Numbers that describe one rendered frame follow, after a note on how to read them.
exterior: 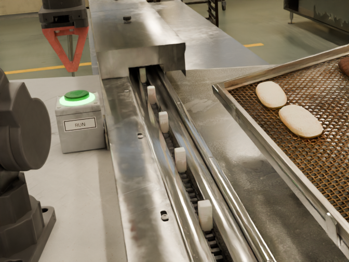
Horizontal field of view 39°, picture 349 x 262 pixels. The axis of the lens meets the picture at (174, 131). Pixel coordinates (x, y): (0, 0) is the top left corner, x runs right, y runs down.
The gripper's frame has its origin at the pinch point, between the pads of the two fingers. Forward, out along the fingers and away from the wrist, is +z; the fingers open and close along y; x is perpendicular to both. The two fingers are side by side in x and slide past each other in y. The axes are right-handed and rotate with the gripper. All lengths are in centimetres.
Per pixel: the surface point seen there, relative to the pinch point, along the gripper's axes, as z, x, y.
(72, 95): 4.5, -0.6, 0.6
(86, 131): 9.7, 0.9, 3.1
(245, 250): 10.3, 15.7, 37.9
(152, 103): 11.0, 13.0, -9.8
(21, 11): 81, -94, -676
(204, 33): 13, 38, -75
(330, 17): 68, 216, -345
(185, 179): 11.3, 13.2, 20.4
